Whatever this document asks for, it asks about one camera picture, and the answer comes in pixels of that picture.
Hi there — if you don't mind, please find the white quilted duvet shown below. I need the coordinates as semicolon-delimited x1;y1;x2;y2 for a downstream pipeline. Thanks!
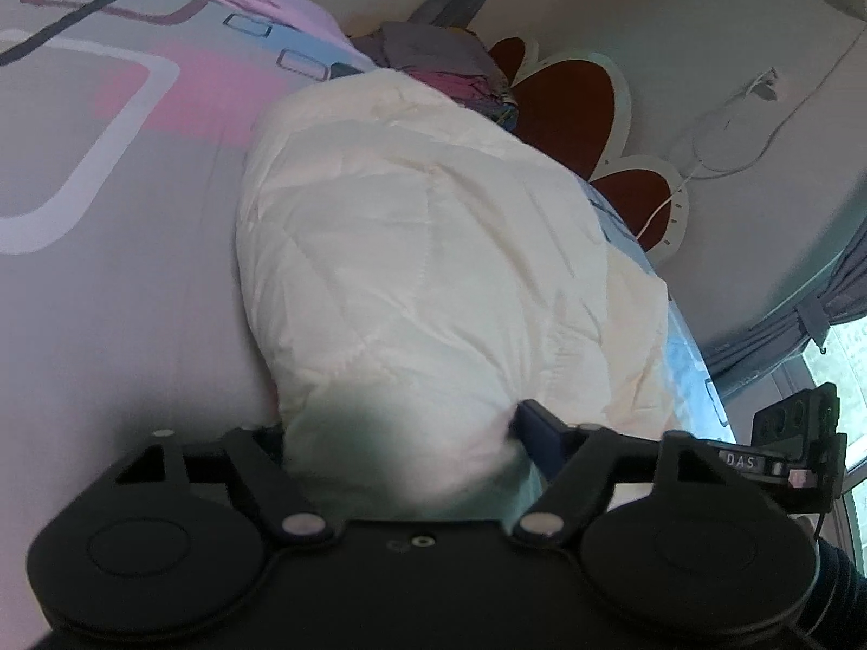
235;69;677;521

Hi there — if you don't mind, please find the patterned grey blue bedsheet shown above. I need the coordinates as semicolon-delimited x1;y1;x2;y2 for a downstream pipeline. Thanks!
2;0;730;648

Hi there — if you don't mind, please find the person's right hand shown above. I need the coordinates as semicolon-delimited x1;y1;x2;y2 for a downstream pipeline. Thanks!
795;513;824;543

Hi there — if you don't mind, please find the grey side window curtain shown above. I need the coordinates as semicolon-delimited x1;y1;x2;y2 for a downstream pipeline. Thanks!
704;222;865;399

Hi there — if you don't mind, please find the white wall cable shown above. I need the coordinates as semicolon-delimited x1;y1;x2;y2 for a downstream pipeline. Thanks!
633;26;867;245

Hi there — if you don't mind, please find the stack of folded bedding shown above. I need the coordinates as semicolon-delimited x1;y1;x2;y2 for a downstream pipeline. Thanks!
351;22;519;131

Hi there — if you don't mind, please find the red heart-shaped headboard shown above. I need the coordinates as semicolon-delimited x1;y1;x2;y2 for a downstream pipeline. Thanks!
489;37;689;267

